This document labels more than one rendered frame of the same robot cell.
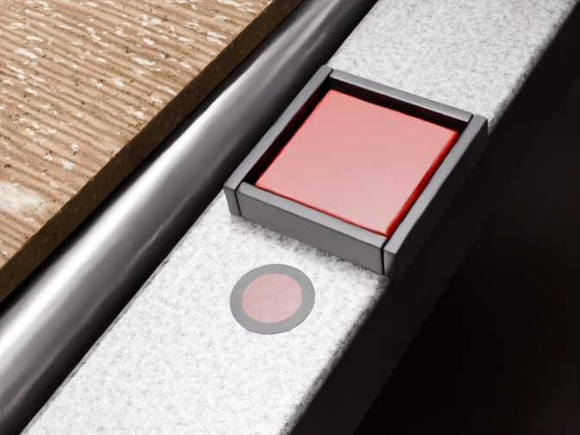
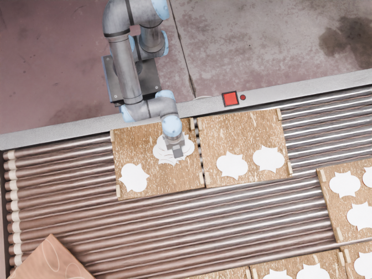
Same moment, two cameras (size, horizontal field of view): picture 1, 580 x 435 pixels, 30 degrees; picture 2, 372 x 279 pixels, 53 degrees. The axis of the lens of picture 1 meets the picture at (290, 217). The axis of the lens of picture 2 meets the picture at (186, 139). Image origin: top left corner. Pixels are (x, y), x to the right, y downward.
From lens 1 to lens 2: 1.74 m
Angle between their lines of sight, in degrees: 53
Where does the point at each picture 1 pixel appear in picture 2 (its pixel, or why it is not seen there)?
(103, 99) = (239, 117)
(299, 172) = (234, 101)
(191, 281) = (245, 103)
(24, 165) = (248, 117)
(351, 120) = (227, 101)
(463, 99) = (218, 98)
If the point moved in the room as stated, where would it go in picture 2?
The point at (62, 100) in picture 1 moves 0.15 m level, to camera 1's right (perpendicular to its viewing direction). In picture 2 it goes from (242, 120) to (218, 102)
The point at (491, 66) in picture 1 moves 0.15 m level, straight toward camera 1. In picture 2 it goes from (213, 99) to (237, 83)
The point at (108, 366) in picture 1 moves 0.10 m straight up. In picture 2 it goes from (254, 102) to (258, 94)
